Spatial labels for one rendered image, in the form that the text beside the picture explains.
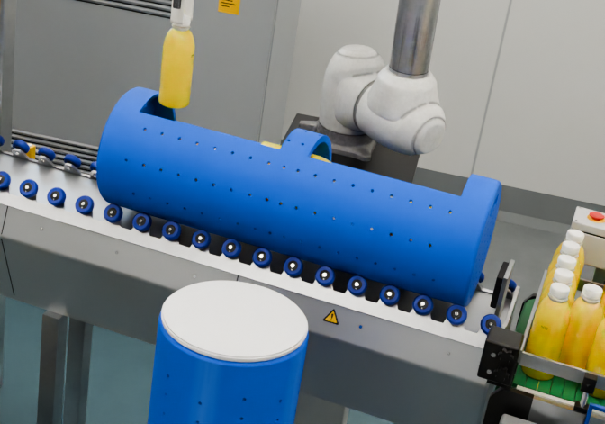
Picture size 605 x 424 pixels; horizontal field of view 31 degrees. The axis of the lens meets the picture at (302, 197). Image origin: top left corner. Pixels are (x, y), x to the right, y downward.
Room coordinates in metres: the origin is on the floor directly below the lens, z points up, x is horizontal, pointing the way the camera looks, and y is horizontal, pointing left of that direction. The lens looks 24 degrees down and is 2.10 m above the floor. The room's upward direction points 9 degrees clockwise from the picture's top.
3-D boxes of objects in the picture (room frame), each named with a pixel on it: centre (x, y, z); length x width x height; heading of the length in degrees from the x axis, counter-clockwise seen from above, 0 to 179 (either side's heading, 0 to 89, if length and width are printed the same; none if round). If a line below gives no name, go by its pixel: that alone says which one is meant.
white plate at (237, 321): (1.78, 0.09, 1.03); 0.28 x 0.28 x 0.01
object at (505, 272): (2.13, -0.46, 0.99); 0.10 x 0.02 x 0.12; 164
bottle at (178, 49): (2.35, 0.32, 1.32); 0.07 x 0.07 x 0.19
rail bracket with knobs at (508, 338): (1.93, -0.45, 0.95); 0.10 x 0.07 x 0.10; 164
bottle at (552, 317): (1.98, -0.54, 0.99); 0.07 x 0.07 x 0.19
